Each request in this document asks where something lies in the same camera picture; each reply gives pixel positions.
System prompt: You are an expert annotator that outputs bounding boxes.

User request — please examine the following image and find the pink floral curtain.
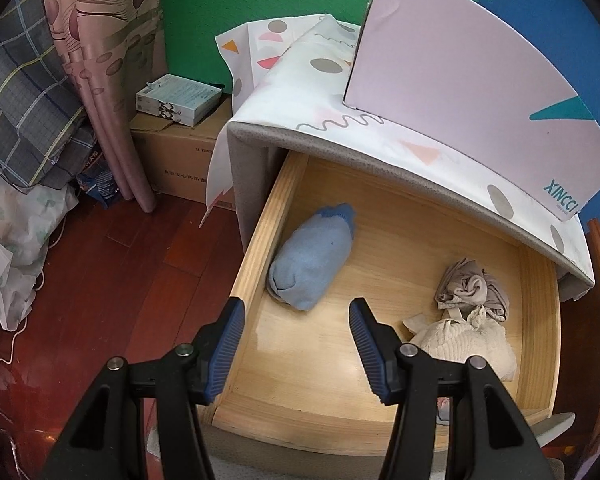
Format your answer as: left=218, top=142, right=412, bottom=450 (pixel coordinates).
left=44, top=0, right=167, bottom=212

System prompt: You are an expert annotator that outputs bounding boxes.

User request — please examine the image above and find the grey plaid blanket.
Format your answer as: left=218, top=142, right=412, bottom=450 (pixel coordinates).
left=0, top=0, right=96, bottom=193

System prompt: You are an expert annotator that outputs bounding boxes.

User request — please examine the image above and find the wooden top drawer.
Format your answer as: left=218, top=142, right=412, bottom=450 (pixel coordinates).
left=201, top=153, right=560, bottom=478

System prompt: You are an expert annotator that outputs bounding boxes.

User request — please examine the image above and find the blue floral trim underwear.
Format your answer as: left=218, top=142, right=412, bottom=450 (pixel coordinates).
left=437, top=396, right=452, bottom=426

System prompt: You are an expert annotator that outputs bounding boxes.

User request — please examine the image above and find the grey beige rolled underwear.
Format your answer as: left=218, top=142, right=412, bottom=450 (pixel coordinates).
left=434, top=258, right=510, bottom=323

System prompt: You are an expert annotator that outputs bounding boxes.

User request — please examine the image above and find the orange wooden bed frame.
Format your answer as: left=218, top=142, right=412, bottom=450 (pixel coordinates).
left=555, top=219, right=600, bottom=457

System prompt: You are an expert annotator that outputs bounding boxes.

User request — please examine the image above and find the beige lace bra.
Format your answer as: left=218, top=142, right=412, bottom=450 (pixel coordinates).
left=403, top=307, right=517, bottom=382

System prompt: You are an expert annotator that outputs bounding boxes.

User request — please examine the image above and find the brown cardboard box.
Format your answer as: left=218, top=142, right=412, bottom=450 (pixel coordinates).
left=130, top=99, right=231, bottom=204

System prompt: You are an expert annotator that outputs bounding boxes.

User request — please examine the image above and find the white teal mask box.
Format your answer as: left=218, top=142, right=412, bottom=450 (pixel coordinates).
left=135, top=74, right=223, bottom=127

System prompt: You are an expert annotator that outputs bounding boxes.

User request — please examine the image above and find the pink XINCCI shoe box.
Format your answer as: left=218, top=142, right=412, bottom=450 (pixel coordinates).
left=343, top=0, right=600, bottom=220

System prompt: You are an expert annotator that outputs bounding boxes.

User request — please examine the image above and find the blue packet on floor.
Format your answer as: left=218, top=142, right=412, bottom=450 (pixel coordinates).
left=76, top=148, right=121, bottom=209

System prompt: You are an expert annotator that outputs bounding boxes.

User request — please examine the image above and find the white patterned cover cloth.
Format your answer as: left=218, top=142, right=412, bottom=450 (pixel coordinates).
left=199, top=13, right=596, bottom=286

